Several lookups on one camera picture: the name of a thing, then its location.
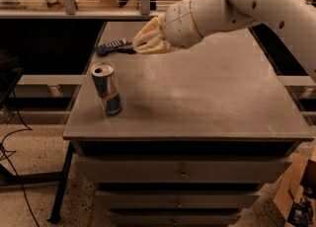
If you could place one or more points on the cardboard box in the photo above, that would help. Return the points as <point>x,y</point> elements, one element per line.
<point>296,195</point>

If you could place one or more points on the dark chocolate rxbar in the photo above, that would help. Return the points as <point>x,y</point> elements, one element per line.
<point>126,49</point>

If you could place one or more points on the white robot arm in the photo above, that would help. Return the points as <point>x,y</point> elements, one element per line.
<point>293,21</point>

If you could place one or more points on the blue snack bar wrapper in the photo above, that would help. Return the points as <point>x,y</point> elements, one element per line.
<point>109,47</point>

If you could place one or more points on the red bull can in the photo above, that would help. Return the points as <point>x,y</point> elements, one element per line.
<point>103,75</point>

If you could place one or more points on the grey drawer cabinet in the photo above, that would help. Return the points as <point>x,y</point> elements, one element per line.
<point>199,133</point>

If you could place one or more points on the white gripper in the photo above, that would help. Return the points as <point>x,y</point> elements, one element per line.
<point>177,23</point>

